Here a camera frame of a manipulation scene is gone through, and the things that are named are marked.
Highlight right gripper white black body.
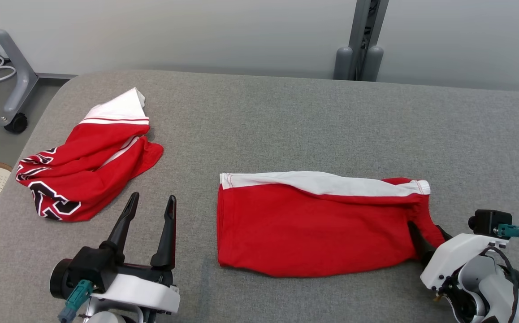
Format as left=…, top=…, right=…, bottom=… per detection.
left=420, top=233, right=510, bottom=291

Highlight dark grey wall post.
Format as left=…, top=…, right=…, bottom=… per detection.
left=348, top=0, right=390, bottom=82

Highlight black caster wheel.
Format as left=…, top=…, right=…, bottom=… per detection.
left=4, top=113, right=29, bottom=134

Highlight red basketball jersey with numbers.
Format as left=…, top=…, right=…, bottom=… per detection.
left=15, top=87, right=164, bottom=223

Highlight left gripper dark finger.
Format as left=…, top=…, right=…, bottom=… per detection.
left=150, top=195, right=177, bottom=271
left=99, top=192, right=140, bottom=266

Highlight red shorts with white band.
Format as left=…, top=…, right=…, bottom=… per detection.
left=217, top=170, right=453, bottom=278

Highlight grey fabric sofa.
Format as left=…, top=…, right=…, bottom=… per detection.
left=0, top=70, right=519, bottom=323

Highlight grey metal desk leg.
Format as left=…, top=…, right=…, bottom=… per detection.
left=0, top=0, right=39, bottom=127

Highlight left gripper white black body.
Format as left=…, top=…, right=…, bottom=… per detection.
left=88, top=264, right=181, bottom=315

